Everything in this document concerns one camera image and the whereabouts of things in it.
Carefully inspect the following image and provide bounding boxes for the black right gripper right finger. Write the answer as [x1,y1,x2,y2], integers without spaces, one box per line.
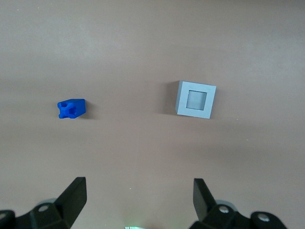
[190,178,289,229]

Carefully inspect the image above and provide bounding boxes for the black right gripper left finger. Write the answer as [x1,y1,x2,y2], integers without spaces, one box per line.
[0,177,87,229]

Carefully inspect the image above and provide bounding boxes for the blue plastic insert part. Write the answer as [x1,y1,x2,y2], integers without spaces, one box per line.
[57,98,86,119]

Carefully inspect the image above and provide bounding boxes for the gray square base block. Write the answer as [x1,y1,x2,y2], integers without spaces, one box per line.
[175,80,217,120]

